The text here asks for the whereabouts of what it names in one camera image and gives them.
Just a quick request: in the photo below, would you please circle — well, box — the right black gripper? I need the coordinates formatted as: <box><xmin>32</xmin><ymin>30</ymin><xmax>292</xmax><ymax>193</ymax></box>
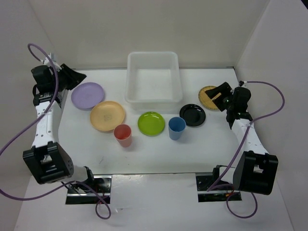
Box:
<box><xmin>205</xmin><ymin>82</ymin><xmax>235</xmax><ymax>112</ymax></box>

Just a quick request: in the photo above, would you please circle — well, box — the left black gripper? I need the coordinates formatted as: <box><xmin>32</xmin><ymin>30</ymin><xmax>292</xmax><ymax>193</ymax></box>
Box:
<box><xmin>51</xmin><ymin>63</ymin><xmax>87</xmax><ymax>92</ymax></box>

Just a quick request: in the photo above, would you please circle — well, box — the purple plastic plate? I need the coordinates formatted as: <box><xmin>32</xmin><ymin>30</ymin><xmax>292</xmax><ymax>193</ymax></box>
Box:
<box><xmin>71</xmin><ymin>82</ymin><xmax>105</xmax><ymax>110</ymax></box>

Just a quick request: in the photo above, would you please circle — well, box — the orange plastic plate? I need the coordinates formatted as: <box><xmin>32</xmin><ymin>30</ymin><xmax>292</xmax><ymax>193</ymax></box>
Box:
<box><xmin>90</xmin><ymin>101</ymin><xmax>126</xmax><ymax>132</ymax></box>

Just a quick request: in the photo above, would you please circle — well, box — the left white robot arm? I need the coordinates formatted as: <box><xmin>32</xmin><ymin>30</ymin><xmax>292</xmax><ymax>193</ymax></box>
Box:
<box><xmin>23</xmin><ymin>64</ymin><xmax>96</xmax><ymax>193</ymax></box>

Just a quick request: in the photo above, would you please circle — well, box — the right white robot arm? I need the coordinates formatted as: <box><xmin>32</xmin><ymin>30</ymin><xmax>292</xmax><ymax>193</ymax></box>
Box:
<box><xmin>205</xmin><ymin>81</ymin><xmax>279</xmax><ymax>195</ymax></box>

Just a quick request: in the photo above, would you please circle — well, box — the clear plastic bin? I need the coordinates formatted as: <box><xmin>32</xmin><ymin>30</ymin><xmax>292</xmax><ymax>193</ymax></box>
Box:
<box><xmin>125</xmin><ymin>51</ymin><xmax>183</xmax><ymax>114</ymax></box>

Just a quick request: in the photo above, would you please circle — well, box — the round woven bamboo coaster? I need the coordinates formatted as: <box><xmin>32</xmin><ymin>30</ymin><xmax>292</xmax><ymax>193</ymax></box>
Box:
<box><xmin>198</xmin><ymin>86</ymin><xmax>221</xmax><ymax>111</ymax></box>

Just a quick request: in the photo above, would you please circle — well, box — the black plastic plate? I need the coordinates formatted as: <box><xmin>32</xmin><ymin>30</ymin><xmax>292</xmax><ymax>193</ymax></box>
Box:
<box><xmin>179</xmin><ymin>103</ymin><xmax>206</xmax><ymax>127</ymax></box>

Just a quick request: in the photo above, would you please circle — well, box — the blue plastic cup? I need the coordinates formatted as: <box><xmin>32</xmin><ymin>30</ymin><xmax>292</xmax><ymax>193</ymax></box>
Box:
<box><xmin>168</xmin><ymin>117</ymin><xmax>186</xmax><ymax>141</ymax></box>

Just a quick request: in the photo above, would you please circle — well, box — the red plastic cup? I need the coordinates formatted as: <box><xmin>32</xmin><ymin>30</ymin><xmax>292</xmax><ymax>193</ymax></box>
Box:
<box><xmin>114</xmin><ymin>124</ymin><xmax>132</xmax><ymax>148</ymax></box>

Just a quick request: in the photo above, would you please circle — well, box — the green plastic plate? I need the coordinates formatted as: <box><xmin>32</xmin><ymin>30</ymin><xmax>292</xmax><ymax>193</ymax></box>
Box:
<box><xmin>137</xmin><ymin>112</ymin><xmax>166</xmax><ymax>137</ymax></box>

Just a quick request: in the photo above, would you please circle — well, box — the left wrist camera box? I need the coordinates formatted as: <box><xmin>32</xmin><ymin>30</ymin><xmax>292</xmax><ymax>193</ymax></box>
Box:
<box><xmin>41</xmin><ymin>53</ymin><xmax>62</xmax><ymax>70</ymax></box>

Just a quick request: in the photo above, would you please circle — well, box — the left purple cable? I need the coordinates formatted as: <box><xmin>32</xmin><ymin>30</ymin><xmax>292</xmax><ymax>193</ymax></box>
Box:
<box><xmin>0</xmin><ymin>43</ymin><xmax>112</xmax><ymax>219</ymax></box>

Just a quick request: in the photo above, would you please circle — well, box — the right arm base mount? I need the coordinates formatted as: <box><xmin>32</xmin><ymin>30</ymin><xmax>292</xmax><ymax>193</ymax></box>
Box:
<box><xmin>195</xmin><ymin>173</ymin><xmax>242</xmax><ymax>203</ymax></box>

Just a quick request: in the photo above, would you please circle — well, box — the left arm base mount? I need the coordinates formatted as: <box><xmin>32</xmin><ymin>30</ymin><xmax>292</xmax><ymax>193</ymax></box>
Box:
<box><xmin>65</xmin><ymin>175</ymin><xmax>112</xmax><ymax>205</ymax></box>

